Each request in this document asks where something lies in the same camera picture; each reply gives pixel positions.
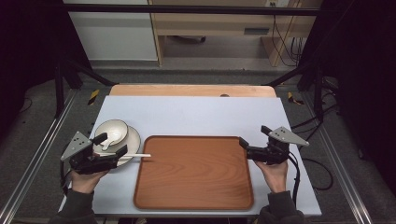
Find white ceramic plate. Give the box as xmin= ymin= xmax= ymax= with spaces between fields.
xmin=92 ymin=125 xmax=142 ymax=168

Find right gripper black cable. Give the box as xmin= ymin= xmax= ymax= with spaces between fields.
xmin=287 ymin=151 xmax=302 ymax=207

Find black horizontal frame bar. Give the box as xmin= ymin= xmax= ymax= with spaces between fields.
xmin=61 ymin=3 xmax=322 ymax=17

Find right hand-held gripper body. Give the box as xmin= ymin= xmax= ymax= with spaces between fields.
xmin=247 ymin=126 xmax=310 ymax=166

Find white cabinet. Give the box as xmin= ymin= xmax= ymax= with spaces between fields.
xmin=63 ymin=0 xmax=159 ymax=62

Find hanging black cables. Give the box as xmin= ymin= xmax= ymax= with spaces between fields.
xmin=270 ymin=14 xmax=305 ymax=68

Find white ceramic bowl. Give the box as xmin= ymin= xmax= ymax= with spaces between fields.
xmin=93 ymin=119 xmax=130 ymax=147

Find brown wooden tray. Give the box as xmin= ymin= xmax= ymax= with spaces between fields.
xmin=133 ymin=134 xmax=255 ymax=212

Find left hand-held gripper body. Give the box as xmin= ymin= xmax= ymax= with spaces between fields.
xmin=60 ymin=131 xmax=120 ymax=175

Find black metal stand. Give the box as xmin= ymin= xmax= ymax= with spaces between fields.
xmin=53 ymin=57 xmax=117 ymax=119
xmin=263 ymin=61 xmax=325 ymax=122

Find white ceramic spoon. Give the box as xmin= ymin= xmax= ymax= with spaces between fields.
xmin=100 ymin=128 xmax=124 ymax=152

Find silver floor rail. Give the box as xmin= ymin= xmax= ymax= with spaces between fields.
xmin=299 ymin=92 xmax=374 ymax=224
xmin=0 ymin=89 xmax=79 ymax=224

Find person's right hand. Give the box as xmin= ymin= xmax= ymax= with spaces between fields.
xmin=254 ymin=159 xmax=290 ymax=194

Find black floor cable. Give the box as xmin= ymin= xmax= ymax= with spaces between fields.
xmin=290 ymin=77 xmax=341 ymax=192

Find white chopstick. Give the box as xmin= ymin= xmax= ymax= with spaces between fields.
xmin=96 ymin=151 xmax=152 ymax=160

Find person's left hand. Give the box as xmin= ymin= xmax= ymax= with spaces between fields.
xmin=70 ymin=168 xmax=110 ymax=195

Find yellow black striped tape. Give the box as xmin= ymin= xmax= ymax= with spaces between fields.
xmin=286 ymin=91 xmax=305 ymax=106
xmin=87 ymin=89 xmax=101 ymax=106

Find light wooden desk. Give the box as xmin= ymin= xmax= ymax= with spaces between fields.
xmin=147 ymin=0 xmax=324 ymax=68

